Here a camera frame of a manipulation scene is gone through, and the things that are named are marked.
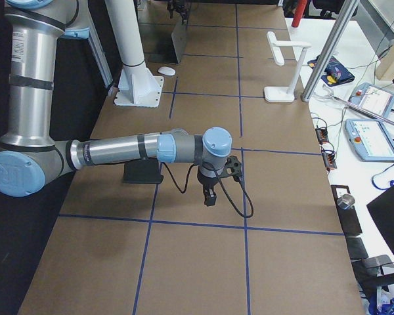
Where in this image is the black mouse pad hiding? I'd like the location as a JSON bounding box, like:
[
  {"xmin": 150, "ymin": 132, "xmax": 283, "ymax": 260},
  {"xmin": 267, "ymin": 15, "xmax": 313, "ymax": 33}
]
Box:
[{"xmin": 122, "ymin": 158, "xmax": 164, "ymax": 184}]

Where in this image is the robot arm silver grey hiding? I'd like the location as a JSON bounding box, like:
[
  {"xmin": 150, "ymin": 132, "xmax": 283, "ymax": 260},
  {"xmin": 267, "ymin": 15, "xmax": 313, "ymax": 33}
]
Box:
[{"xmin": 0, "ymin": 1, "xmax": 232, "ymax": 206}]

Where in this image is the orange black connector block far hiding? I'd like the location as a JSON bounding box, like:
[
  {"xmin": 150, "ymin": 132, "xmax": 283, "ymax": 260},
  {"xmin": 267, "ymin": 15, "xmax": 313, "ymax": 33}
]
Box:
[{"xmin": 315, "ymin": 127, "xmax": 329, "ymax": 144}]

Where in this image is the far teach pendant tablet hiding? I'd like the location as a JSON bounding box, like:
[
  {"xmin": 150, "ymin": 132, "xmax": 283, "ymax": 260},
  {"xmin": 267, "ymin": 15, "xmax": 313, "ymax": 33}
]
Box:
[{"xmin": 349, "ymin": 83, "xmax": 394, "ymax": 117}]

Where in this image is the silver metal cylinder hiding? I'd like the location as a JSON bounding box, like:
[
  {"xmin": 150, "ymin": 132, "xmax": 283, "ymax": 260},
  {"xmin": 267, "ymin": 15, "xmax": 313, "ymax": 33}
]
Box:
[{"xmin": 336, "ymin": 194, "xmax": 355, "ymax": 210}]

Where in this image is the dark blue patterned pouch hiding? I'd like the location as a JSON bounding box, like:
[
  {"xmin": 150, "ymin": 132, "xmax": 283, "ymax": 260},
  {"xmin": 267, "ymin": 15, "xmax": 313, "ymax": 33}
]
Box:
[{"xmin": 321, "ymin": 56, "xmax": 355, "ymax": 87}]

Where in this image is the aluminium frame post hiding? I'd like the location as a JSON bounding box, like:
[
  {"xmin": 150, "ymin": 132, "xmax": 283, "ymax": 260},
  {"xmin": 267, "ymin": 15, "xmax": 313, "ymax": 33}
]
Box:
[{"xmin": 301, "ymin": 0, "xmax": 360, "ymax": 102}]

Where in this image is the white desk lamp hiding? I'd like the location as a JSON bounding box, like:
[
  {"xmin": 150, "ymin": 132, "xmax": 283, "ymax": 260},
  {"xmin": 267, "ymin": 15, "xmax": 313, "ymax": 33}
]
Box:
[{"xmin": 263, "ymin": 31, "xmax": 312, "ymax": 104}]

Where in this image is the white computer mouse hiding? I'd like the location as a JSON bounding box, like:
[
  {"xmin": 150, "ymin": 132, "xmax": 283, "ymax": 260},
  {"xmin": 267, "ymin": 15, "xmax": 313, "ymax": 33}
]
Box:
[{"xmin": 158, "ymin": 66, "xmax": 176, "ymax": 76}]

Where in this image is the orange black connector block near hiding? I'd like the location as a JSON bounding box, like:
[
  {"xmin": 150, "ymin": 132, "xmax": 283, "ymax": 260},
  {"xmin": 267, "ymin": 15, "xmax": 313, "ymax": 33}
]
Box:
[{"xmin": 321, "ymin": 150, "xmax": 337, "ymax": 171}]

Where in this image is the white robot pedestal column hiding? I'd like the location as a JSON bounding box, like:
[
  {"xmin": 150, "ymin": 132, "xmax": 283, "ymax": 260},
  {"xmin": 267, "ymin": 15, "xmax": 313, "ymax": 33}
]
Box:
[{"xmin": 105, "ymin": 0, "xmax": 164, "ymax": 108}]

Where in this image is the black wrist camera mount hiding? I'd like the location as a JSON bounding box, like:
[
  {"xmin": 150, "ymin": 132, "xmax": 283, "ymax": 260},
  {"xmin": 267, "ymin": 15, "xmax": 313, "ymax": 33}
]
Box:
[{"xmin": 220, "ymin": 156, "xmax": 242, "ymax": 182}]

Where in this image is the orange black connector block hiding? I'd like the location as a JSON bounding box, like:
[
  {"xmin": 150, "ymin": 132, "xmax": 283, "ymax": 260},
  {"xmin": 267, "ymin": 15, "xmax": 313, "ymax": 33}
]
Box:
[
  {"xmin": 321, "ymin": 150, "xmax": 337, "ymax": 171},
  {"xmin": 315, "ymin": 127, "xmax": 329, "ymax": 144}
]

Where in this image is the teach pendant tablet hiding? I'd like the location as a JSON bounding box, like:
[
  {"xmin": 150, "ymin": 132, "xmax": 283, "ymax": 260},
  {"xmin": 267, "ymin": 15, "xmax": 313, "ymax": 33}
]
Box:
[
  {"xmin": 349, "ymin": 83, "xmax": 394, "ymax": 117},
  {"xmin": 345, "ymin": 119, "xmax": 394, "ymax": 162}
]

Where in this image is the red white cylinder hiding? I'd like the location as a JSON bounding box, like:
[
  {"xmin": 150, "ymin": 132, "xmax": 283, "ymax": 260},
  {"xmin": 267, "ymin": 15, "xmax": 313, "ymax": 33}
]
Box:
[{"xmin": 291, "ymin": 0, "xmax": 308, "ymax": 28}]

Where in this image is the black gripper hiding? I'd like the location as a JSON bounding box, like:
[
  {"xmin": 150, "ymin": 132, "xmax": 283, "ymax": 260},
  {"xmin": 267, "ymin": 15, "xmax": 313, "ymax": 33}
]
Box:
[
  {"xmin": 169, "ymin": 0, "xmax": 188, "ymax": 25},
  {"xmin": 197, "ymin": 163, "xmax": 219, "ymax": 206}
]

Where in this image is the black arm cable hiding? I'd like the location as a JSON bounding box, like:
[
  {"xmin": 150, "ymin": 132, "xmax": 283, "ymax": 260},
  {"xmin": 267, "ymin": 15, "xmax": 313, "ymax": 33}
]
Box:
[{"xmin": 162, "ymin": 160, "xmax": 254, "ymax": 219}]

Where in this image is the silver laptop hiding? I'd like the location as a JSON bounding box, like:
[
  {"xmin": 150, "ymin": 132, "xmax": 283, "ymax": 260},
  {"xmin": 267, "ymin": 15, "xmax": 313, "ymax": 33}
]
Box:
[{"xmin": 148, "ymin": 20, "xmax": 187, "ymax": 64}]

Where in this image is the near teach pendant tablet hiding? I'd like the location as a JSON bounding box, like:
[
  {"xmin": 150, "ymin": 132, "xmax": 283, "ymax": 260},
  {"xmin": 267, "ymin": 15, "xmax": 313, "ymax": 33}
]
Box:
[{"xmin": 345, "ymin": 119, "xmax": 394, "ymax": 162}]

